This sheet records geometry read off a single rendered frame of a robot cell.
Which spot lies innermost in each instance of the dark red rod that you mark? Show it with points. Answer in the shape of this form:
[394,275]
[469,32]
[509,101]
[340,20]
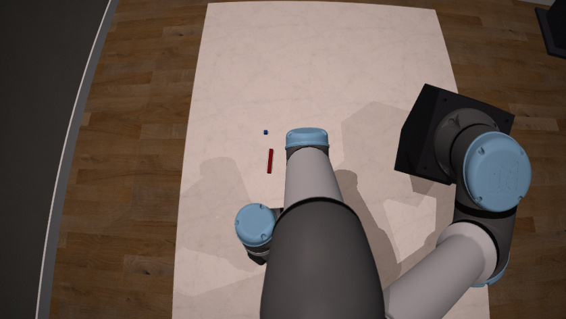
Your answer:
[269,167]

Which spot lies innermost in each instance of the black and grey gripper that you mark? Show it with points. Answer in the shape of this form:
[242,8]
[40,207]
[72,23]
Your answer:
[260,258]

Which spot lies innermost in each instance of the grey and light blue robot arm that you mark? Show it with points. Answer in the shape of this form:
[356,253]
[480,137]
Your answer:
[320,264]

